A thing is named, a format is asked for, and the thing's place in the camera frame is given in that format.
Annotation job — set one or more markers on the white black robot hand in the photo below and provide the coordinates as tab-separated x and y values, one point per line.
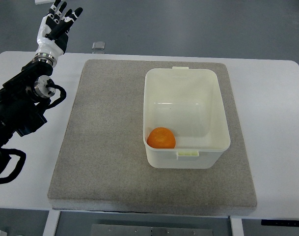
52	36

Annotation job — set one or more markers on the orange fruit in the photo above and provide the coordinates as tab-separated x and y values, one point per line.
161	137

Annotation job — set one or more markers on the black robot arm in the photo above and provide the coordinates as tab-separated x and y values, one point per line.
23	101

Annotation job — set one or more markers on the white plastic box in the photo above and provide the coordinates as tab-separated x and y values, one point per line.
189	103

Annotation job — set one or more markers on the white floor object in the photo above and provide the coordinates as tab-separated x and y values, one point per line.
37	2

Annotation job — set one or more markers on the small clear plastic piece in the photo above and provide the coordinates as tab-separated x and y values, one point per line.
98	46

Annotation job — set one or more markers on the grey foam mat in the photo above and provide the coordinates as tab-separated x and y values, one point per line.
102	165

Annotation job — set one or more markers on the white table leg left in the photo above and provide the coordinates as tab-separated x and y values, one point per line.
51	223

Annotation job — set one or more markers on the white table leg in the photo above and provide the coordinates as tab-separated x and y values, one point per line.
237	227
51	223

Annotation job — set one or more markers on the white table leg right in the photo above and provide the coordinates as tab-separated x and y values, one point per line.
237	227

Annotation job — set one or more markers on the black label strip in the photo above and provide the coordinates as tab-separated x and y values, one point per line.
284	223

